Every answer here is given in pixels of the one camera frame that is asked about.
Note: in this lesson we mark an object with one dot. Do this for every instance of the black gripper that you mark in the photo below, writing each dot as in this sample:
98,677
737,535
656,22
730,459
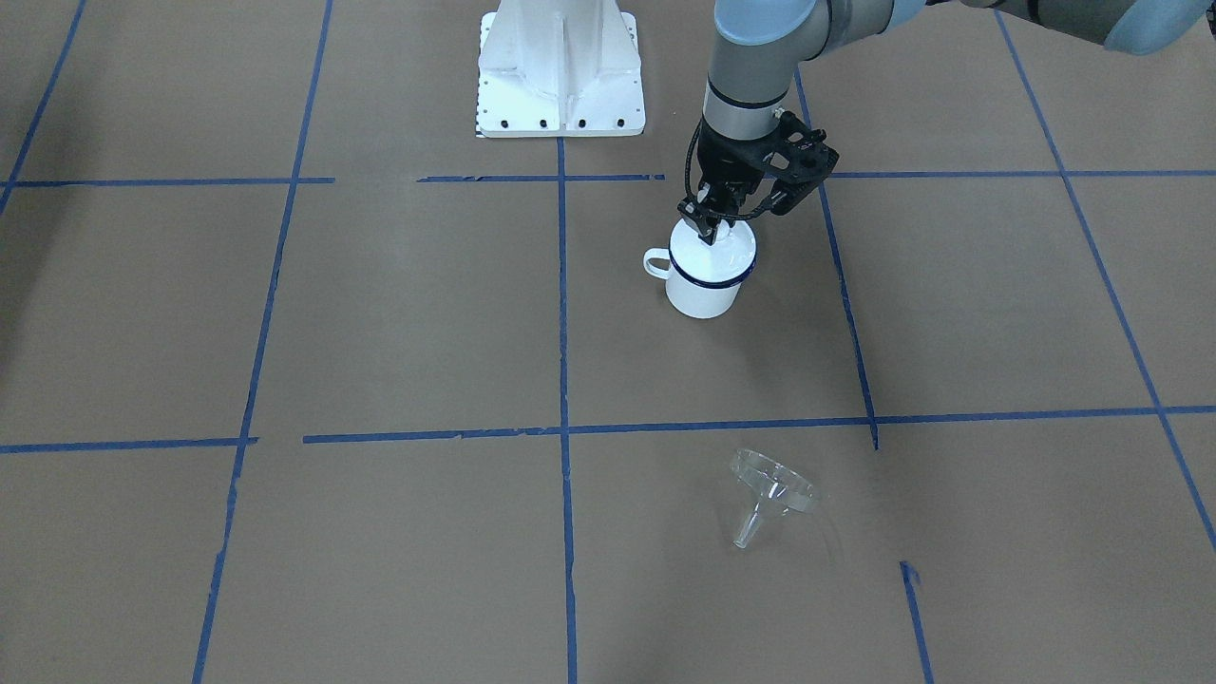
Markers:
726,159

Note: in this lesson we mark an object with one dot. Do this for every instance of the clear glass funnel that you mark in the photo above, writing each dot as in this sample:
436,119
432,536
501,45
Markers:
775,490

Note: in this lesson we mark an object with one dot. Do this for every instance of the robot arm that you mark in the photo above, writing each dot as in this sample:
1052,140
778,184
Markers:
759,45

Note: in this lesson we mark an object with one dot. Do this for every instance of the white enamel mug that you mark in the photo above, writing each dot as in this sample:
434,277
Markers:
703,281

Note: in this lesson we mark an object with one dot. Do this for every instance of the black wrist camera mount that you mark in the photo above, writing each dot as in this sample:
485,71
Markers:
799,160

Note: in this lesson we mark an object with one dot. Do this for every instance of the white camera pedestal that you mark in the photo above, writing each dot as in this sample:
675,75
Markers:
559,68

